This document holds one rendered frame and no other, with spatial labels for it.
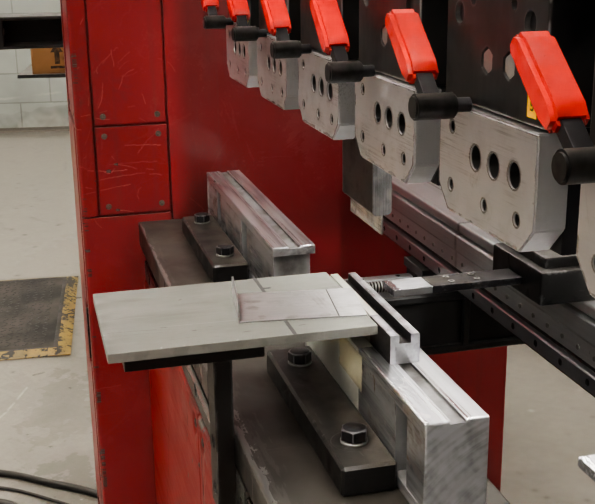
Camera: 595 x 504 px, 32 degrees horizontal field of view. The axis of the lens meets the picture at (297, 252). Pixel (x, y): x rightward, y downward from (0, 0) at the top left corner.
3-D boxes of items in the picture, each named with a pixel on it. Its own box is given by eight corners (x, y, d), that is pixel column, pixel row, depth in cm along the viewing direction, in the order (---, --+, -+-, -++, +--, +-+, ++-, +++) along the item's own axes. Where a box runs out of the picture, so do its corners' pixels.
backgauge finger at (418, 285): (370, 285, 119) (370, 243, 118) (576, 265, 125) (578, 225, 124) (407, 321, 108) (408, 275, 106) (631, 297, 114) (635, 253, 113)
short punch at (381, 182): (342, 211, 113) (342, 124, 111) (360, 210, 114) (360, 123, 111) (372, 235, 104) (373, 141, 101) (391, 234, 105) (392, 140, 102)
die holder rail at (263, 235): (208, 223, 188) (206, 171, 186) (240, 220, 190) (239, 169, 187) (273, 315, 142) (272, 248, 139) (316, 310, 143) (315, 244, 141)
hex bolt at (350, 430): (336, 436, 101) (336, 421, 100) (363, 433, 101) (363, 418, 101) (344, 449, 98) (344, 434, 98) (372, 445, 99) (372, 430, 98)
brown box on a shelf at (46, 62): (31, 67, 335) (27, 27, 331) (112, 65, 337) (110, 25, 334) (17, 78, 306) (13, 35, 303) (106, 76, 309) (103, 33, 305)
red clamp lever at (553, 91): (508, 24, 55) (571, 170, 50) (578, 22, 56) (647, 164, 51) (497, 49, 56) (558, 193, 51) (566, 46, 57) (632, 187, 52)
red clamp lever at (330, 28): (306, -9, 92) (331, 73, 87) (351, -10, 93) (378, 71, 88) (303, 6, 94) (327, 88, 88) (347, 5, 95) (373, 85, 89)
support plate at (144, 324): (93, 302, 113) (92, 293, 113) (326, 280, 120) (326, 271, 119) (107, 364, 96) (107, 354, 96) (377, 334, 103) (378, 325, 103)
